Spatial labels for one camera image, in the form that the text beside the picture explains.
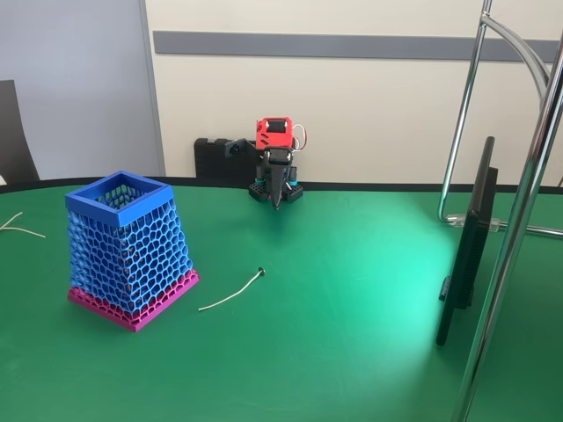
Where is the white candle wick metal tab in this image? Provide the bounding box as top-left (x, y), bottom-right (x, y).
top-left (197, 266), bottom-right (267, 312)
top-left (1, 226), bottom-right (48, 239)
top-left (0, 211), bottom-right (24, 232)

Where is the blue and pink lattice basket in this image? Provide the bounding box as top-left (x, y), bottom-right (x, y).
top-left (64, 170), bottom-right (201, 333)

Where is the black plastic case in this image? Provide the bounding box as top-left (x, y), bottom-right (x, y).
top-left (194, 137), bottom-right (265, 179)

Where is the green table cloth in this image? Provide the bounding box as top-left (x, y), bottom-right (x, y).
top-left (0, 175), bottom-right (563, 422)

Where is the clear plastic clip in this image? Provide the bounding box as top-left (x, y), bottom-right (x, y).
top-left (446, 213), bottom-right (505, 232)

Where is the black flat light panel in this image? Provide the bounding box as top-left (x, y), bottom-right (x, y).
top-left (435, 135), bottom-right (501, 348)

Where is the chrome tube stand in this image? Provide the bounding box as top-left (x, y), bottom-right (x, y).
top-left (437, 0), bottom-right (563, 422)

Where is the dark brown chair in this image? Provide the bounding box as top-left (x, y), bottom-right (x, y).
top-left (0, 79), bottom-right (40, 184)

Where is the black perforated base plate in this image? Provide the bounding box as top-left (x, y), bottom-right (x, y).
top-left (248, 178), bottom-right (304, 204)

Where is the red white servo cable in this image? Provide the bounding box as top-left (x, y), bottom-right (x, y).
top-left (290, 124), bottom-right (310, 153)

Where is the small camera board on mount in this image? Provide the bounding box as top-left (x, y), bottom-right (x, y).
top-left (223, 137), bottom-right (248, 159)

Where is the grey wall rail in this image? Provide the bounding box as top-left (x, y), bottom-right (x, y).
top-left (152, 30), bottom-right (562, 62)

